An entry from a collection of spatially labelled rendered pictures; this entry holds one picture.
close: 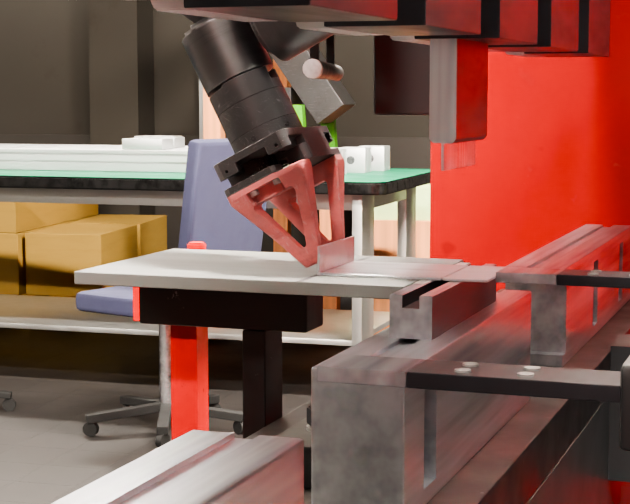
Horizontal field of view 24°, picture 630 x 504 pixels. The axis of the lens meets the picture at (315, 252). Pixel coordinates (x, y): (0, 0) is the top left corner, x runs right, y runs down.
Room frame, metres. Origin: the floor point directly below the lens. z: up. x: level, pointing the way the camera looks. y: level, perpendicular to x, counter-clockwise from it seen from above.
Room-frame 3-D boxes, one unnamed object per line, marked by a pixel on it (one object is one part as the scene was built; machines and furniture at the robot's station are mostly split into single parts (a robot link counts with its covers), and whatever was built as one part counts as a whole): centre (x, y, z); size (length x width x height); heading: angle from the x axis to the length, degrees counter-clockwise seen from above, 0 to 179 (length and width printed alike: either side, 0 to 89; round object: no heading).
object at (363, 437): (1.05, -0.09, 0.92); 0.39 x 0.06 x 0.10; 161
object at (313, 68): (2.46, -0.02, 1.20); 0.45 x 0.03 x 0.08; 175
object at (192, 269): (1.15, 0.03, 1.00); 0.26 x 0.18 x 0.01; 71
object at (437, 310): (1.07, -0.10, 0.99); 0.20 x 0.03 x 0.03; 161
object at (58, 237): (7.73, 1.33, 0.38); 1.30 x 0.94 x 0.77; 164
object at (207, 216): (4.87, 0.49, 0.50); 0.58 x 0.55 x 0.99; 74
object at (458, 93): (1.10, -0.11, 1.13); 0.10 x 0.02 x 0.10; 161
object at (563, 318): (1.62, -0.29, 0.92); 0.50 x 0.06 x 0.10; 161
